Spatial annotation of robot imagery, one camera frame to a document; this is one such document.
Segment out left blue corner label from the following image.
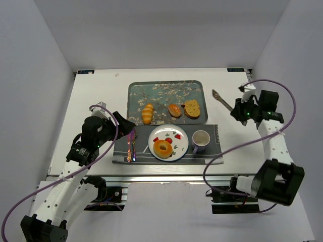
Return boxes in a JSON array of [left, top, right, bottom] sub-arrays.
[[77, 70, 94, 75]]

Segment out purple mug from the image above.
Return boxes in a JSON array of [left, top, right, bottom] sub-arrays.
[[192, 130, 210, 155]]

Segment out iridescent knife inner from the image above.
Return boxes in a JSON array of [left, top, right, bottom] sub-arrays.
[[130, 129, 137, 162]]

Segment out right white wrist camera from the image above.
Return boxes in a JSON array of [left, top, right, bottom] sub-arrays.
[[238, 83, 256, 103]]

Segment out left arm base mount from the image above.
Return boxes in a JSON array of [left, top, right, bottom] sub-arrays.
[[78, 176, 127, 211]]

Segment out round sesame bun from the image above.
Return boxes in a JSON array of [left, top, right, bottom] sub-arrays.
[[168, 103, 181, 118]]

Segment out blue floral serving tray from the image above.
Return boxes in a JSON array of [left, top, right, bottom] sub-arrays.
[[127, 80, 208, 126]]

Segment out aluminium table edge rail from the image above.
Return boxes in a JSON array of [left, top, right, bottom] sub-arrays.
[[98, 174, 233, 183]]

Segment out brown bread slice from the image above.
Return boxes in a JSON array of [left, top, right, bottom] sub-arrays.
[[183, 99, 200, 119]]

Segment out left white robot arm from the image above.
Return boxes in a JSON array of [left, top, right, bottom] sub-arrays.
[[20, 111, 136, 241]]

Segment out striped orange bread roll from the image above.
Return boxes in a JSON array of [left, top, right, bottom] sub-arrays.
[[141, 103, 154, 125]]

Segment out white watermelon pattern plate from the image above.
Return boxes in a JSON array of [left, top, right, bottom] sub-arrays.
[[148, 125, 190, 162]]

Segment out iridescent knife outer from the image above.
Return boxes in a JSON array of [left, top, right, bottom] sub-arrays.
[[127, 131, 133, 163]]

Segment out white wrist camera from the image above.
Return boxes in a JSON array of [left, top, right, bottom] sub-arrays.
[[238, 83, 256, 103], [89, 101, 111, 119]]

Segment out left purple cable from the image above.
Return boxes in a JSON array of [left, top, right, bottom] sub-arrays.
[[0, 104, 120, 240]]

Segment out purple cable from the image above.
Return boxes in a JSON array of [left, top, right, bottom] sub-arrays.
[[0, 104, 120, 240], [203, 79, 297, 214]]

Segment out golden ring doughnut bread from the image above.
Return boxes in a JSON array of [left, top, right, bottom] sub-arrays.
[[153, 140, 173, 159]]

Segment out right blue corner label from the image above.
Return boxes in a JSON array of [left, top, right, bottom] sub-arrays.
[[227, 68, 245, 72]]

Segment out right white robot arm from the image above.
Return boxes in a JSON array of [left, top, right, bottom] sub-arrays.
[[230, 87, 305, 206]]

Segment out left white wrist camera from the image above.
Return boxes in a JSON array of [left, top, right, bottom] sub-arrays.
[[89, 101, 111, 119]]

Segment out blue corner label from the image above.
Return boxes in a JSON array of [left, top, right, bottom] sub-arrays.
[[77, 70, 94, 75], [227, 68, 245, 72]]

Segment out steel serving tongs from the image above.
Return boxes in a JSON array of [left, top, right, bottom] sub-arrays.
[[211, 89, 248, 126]]

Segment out grey cloth placemat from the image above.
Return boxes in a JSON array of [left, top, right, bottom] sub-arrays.
[[112, 124, 225, 165]]

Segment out iridescent knife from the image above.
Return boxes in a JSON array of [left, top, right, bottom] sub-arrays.
[[127, 131, 133, 163], [130, 129, 137, 162]]

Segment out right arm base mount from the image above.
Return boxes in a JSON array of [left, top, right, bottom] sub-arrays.
[[205, 189, 260, 214]]

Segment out iridescent fork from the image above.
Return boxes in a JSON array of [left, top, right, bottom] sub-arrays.
[[131, 130, 137, 162]]

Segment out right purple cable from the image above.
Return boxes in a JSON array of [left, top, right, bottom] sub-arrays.
[[203, 79, 297, 214]]

